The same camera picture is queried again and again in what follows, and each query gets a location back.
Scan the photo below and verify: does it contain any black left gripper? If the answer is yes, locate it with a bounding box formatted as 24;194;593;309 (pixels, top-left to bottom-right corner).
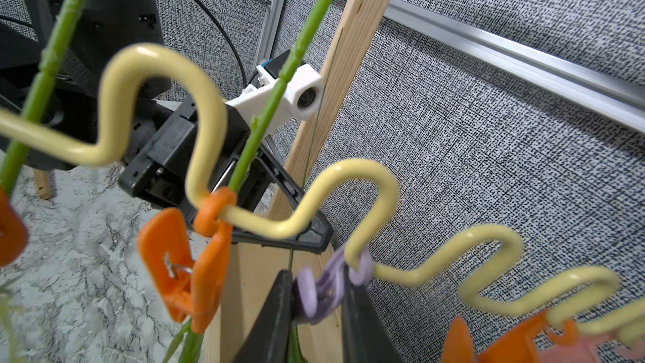
119;98;334;254

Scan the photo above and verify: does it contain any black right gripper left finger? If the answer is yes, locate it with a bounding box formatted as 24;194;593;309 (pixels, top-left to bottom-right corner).
233;270;293;362

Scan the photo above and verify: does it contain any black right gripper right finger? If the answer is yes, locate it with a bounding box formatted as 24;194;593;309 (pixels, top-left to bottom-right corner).
341;282;402;362

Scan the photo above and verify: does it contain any purple clothes peg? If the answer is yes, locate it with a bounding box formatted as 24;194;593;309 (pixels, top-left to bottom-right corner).
292;245;374;325

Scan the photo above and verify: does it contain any cream white rose stem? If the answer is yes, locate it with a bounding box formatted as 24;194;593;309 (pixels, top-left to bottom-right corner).
164;0;334;362

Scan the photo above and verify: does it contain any yellow clip hanger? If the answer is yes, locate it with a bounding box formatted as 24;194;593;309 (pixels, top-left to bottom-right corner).
1;44;644;346

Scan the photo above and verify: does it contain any peach rose stem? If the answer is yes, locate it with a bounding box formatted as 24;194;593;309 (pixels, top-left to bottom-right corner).
0;0;99;363

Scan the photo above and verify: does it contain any blue carnation stem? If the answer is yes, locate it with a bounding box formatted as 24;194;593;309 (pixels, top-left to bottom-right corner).
284;26;345;362

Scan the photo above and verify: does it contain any orange end clothes peg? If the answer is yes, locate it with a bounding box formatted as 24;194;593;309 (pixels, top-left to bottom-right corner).
0;190;30;267

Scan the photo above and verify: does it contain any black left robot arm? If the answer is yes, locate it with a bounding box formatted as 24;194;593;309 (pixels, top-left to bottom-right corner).
1;0;304;224

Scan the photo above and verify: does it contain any wooden clothes rack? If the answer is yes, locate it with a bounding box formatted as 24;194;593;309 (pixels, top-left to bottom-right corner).
32;0;409;363

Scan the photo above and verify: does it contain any pink clothes peg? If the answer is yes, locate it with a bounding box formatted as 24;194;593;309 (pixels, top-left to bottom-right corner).
539;334;644;362

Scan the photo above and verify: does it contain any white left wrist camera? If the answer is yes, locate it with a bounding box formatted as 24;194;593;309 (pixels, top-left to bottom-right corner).
227;50;324;137

